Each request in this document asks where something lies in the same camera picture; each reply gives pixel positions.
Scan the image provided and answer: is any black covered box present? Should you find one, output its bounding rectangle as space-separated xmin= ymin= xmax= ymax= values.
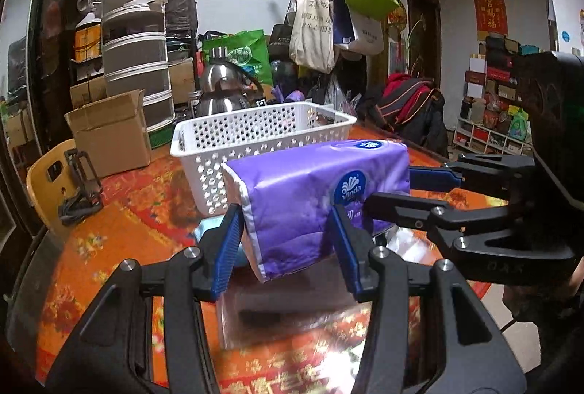
xmin=165 ymin=0 xmax=198 ymax=38

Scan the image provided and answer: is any red floral tablecloth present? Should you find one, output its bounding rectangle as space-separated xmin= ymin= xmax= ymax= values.
xmin=34 ymin=124 xmax=508 ymax=394

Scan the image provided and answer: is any white cubby shelf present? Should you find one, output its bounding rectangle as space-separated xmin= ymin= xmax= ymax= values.
xmin=452 ymin=118 xmax=533 ymax=156

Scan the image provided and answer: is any white blue paper bag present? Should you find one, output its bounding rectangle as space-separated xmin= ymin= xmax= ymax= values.
xmin=333 ymin=0 xmax=385 ymax=56

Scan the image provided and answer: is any brown cardboard box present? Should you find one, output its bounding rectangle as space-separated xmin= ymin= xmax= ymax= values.
xmin=64 ymin=90 xmax=151 ymax=178

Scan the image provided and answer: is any clear plastic bag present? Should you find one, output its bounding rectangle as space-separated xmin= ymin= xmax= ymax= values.
xmin=216 ymin=229 xmax=440 ymax=352

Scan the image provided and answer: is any stainless steel kettle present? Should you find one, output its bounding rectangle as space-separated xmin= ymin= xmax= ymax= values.
xmin=194 ymin=46 xmax=264 ymax=117

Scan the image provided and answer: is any beige canvas tote bag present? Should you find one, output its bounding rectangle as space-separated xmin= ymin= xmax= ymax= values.
xmin=289 ymin=0 xmax=337 ymax=74

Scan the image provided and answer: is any purple tissue pack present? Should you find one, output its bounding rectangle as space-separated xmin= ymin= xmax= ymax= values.
xmin=222 ymin=140 xmax=410 ymax=282

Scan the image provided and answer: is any green plastic crate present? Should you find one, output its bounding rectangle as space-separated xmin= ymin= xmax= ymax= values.
xmin=149 ymin=123 xmax=174 ymax=149

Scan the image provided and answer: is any red black striped jacket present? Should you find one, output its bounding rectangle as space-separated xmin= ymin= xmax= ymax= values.
xmin=356 ymin=73 xmax=448 ymax=157

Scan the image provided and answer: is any red chinese wall scroll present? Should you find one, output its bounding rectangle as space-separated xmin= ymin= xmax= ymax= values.
xmin=474 ymin=0 xmax=508 ymax=40

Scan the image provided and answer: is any yellow wooden chair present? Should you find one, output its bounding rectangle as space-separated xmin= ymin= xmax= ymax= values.
xmin=26 ymin=139 xmax=77 ymax=243

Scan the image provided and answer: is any grey plastic drawer tower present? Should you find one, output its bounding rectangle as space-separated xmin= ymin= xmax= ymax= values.
xmin=101 ymin=0 xmax=175 ymax=132

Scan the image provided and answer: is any white perforated plastic basket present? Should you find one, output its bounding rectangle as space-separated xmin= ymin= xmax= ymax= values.
xmin=170 ymin=101 xmax=356 ymax=217

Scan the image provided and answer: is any green shopping bag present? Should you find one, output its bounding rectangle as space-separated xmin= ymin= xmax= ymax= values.
xmin=199 ymin=30 xmax=273 ymax=86

